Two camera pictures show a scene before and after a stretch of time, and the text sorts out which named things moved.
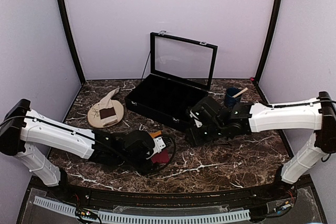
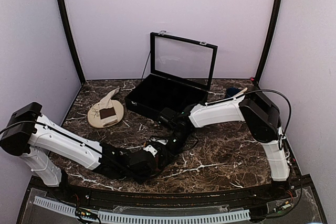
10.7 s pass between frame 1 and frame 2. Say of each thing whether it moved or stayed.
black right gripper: moved
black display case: stayed
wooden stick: stayed
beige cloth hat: stayed
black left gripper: moved
